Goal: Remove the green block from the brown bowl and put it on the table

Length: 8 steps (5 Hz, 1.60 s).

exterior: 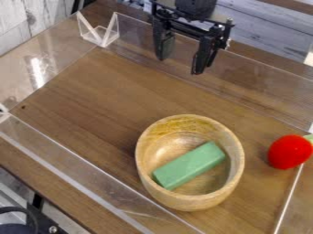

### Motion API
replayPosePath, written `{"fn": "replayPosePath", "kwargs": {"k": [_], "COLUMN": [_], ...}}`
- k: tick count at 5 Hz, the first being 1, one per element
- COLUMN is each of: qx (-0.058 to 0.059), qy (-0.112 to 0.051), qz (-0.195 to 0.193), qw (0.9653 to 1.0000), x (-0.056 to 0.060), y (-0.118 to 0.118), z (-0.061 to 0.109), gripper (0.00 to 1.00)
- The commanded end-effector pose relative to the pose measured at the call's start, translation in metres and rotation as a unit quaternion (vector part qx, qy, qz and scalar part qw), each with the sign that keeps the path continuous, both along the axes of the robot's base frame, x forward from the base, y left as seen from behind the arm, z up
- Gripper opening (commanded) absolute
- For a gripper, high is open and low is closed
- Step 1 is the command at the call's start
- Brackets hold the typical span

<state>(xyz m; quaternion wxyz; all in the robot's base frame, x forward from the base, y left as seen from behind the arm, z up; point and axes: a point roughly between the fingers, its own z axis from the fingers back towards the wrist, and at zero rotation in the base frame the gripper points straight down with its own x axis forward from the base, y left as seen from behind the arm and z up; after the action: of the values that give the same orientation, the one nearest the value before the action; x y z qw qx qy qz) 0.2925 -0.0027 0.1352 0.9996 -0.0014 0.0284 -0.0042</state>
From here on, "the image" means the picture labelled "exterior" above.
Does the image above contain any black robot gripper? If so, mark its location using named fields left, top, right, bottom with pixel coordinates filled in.
left=150, top=0, right=236, bottom=75

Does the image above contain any green rectangular block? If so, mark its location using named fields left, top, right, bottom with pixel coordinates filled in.
left=151, top=142, right=226, bottom=190

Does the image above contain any brown wooden bowl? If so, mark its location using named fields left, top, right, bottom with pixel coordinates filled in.
left=135, top=114, right=245, bottom=211

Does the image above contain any red strawberry toy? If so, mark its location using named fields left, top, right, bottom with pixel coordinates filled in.
left=268, top=134, right=313, bottom=170

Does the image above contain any black metal table leg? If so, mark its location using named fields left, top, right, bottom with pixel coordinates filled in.
left=32, top=194, right=44, bottom=210

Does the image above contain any clear acrylic corner bracket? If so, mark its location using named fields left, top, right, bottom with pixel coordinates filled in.
left=76, top=12, right=121, bottom=48

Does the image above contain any black cable lower left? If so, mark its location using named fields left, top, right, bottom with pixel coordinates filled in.
left=0, top=206, right=40, bottom=234

